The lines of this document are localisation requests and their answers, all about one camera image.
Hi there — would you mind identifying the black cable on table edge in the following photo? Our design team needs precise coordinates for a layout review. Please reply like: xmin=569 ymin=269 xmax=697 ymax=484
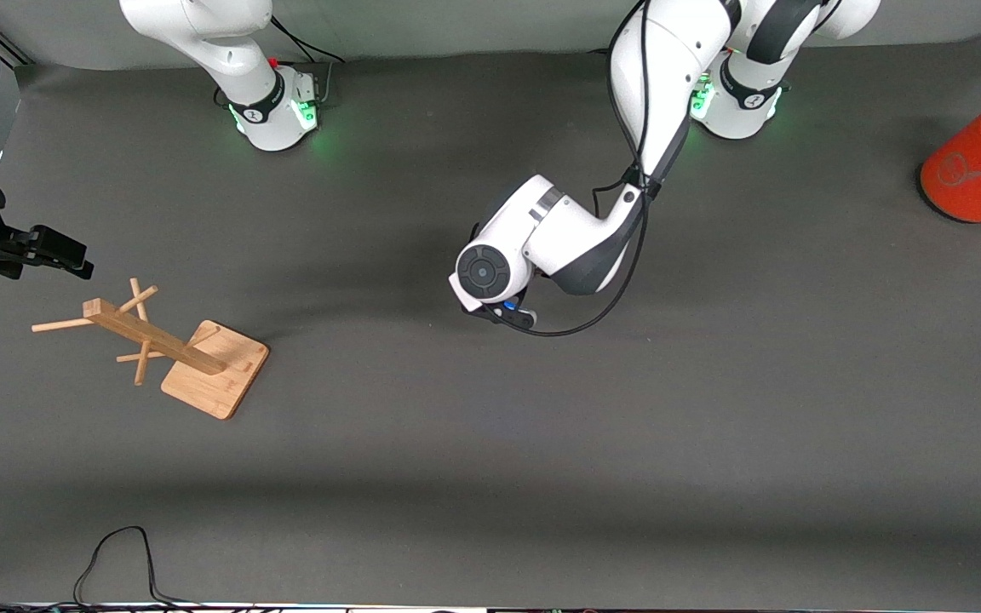
xmin=73 ymin=526 xmax=210 ymax=610

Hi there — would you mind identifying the wooden mug tree stand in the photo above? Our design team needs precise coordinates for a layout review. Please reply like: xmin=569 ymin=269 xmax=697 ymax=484
xmin=31 ymin=278 xmax=271 ymax=421

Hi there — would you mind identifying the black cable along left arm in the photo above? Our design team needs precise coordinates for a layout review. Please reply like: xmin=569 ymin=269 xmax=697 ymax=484
xmin=503 ymin=0 xmax=657 ymax=338

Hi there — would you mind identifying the black right arm base cable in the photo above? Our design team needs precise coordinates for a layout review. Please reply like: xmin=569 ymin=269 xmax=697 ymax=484
xmin=269 ymin=15 xmax=347 ymax=107

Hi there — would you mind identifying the orange cylinder can grey lid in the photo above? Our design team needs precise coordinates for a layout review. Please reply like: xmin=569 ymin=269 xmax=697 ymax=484
xmin=921 ymin=85 xmax=981 ymax=224

